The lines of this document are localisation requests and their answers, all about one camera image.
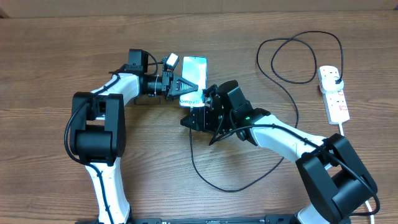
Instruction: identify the Samsung Galaxy smartphone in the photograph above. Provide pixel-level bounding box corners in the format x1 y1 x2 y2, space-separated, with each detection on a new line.
179 56 208 107

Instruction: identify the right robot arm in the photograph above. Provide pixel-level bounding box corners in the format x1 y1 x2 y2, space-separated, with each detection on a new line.
180 80 381 223

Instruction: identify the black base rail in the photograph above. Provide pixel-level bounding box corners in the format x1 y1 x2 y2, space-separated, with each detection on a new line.
74 213 352 224

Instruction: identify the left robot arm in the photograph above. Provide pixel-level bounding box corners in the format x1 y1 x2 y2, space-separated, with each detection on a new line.
64 49 198 223

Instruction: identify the white power strip cord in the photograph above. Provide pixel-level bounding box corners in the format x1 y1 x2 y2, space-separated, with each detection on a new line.
338 123 376 224

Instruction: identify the white charger plug adapter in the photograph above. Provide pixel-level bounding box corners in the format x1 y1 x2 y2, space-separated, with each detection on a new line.
319 77 345 94

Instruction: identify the white power strip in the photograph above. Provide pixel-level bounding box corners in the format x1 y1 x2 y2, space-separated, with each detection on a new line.
318 65 350 124

